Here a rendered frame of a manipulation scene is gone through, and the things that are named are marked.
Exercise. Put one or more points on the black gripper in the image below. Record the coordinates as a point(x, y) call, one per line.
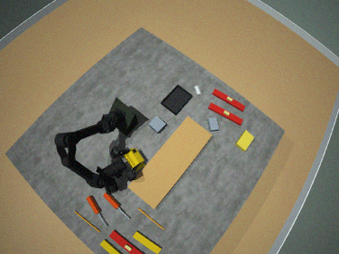
point(119, 165)

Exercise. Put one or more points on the red spirit level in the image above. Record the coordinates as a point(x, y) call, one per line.
point(124, 243)
point(229, 100)
point(225, 114)

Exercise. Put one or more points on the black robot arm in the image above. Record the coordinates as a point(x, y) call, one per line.
point(71, 139)

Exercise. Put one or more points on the tan panel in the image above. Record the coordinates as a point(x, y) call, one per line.
point(170, 162)

